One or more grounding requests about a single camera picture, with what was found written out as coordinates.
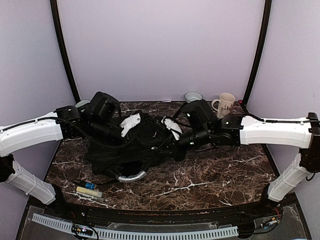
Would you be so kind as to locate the celadon bowl at back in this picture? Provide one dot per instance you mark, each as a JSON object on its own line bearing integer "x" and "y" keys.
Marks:
{"x": 192, "y": 96}

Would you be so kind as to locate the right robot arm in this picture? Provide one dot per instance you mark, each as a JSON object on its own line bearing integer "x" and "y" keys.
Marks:
{"x": 303, "y": 133}

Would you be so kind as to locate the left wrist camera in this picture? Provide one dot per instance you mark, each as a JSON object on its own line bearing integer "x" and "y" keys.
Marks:
{"x": 103, "y": 106}

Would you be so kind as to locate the white cable duct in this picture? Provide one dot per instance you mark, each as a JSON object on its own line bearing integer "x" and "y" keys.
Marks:
{"x": 122, "y": 232}

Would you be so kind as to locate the yellow highlighter pen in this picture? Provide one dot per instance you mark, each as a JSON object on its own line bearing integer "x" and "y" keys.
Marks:
{"x": 90, "y": 192}

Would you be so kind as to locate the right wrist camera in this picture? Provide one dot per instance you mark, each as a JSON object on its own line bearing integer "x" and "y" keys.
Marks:
{"x": 199, "y": 114}

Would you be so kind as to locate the clear pen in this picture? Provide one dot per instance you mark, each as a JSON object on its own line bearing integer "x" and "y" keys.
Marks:
{"x": 90, "y": 197}

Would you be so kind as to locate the black front table rail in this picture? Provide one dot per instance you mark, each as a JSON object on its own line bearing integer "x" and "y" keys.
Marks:
{"x": 95, "y": 212}

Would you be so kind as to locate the black student bag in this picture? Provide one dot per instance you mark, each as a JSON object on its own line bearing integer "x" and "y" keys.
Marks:
{"x": 130, "y": 164}

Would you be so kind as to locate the left black frame post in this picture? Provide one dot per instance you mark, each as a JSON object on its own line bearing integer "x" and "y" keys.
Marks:
{"x": 63, "y": 49}

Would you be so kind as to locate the black and blue marker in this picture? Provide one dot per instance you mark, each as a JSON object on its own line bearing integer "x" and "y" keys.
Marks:
{"x": 84, "y": 184}

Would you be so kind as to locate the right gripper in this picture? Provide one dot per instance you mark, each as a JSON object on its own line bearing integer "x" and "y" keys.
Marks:
{"x": 174, "y": 137}

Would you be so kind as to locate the right black frame post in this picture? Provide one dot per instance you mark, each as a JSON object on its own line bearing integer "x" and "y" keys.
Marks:
{"x": 258, "y": 53}

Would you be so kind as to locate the celadon bowl on tile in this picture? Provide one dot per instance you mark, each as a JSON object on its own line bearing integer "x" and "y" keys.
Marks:
{"x": 82, "y": 103}

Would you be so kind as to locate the small circuit board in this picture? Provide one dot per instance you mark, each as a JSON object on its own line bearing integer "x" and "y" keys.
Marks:
{"x": 79, "y": 230}

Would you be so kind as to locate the black frame post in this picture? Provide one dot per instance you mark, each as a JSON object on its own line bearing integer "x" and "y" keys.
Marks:
{"x": 63, "y": 49}
{"x": 258, "y": 53}

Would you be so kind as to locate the white mug with print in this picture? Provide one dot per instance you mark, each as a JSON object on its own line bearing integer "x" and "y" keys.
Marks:
{"x": 223, "y": 104}

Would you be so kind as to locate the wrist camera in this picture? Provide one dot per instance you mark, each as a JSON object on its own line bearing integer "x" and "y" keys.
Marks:
{"x": 199, "y": 114}
{"x": 103, "y": 106}

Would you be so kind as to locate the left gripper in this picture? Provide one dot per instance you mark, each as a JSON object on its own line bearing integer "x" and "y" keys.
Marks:
{"x": 127, "y": 135}

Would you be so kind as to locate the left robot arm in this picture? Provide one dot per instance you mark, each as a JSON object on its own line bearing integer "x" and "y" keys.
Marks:
{"x": 63, "y": 123}

